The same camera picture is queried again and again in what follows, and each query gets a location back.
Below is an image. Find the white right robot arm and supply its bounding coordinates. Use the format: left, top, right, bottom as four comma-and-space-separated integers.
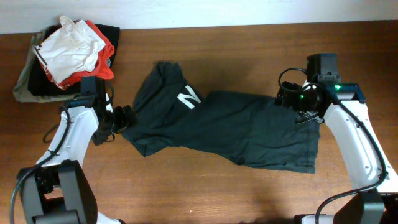
275, 82, 397, 223

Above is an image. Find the grey folded garment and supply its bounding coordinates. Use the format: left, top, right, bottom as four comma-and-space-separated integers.
13, 26, 80, 103

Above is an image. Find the red folded garment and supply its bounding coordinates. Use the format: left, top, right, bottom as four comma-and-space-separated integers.
39, 20, 116, 91

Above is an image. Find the white folded garment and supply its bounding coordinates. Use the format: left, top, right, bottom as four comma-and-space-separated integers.
33, 16, 106, 88

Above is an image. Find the dark green t-shirt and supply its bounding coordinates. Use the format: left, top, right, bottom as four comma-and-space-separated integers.
123, 62, 320, 174

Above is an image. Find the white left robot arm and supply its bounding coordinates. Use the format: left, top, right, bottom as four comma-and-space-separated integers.
11, 93, 134, 224

